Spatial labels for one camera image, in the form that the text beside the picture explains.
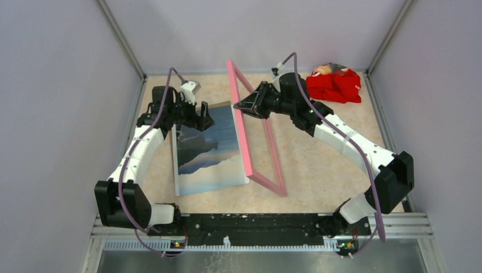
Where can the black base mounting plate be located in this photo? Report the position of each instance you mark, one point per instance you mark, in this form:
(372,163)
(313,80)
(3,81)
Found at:
(268,229)

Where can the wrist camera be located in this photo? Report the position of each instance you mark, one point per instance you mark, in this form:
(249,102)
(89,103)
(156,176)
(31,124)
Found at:
(275,71)
(189,90)

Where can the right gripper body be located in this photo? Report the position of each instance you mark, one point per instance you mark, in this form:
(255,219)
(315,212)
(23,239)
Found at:
(273,102)

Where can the landscape photo print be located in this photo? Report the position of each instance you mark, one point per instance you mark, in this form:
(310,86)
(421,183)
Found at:
(208,160)

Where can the brown backing board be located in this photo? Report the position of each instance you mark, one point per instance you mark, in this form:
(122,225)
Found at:
(189,143)

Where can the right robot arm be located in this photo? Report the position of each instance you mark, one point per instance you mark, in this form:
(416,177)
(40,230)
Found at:
(391,175)

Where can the red crumpled cloth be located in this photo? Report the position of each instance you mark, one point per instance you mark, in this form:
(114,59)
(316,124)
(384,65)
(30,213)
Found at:
(334,82)

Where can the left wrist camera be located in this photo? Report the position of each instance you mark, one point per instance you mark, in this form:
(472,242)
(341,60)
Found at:
(189,90)

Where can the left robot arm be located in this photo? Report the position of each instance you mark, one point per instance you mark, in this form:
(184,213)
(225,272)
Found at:
(120,199)

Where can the pink wooden picture frame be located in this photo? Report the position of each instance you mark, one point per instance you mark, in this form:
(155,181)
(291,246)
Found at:
(276,186)

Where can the aluminium rail with cable duct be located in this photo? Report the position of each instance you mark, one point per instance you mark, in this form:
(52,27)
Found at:
(409,247)

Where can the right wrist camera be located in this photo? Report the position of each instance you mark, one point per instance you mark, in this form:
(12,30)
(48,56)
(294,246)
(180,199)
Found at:
(275,71)

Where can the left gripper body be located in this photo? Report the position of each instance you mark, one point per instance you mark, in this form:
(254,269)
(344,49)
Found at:
(183,112)

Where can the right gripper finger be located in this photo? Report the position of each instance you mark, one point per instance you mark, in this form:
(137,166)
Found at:
(255,99)
(255,111)

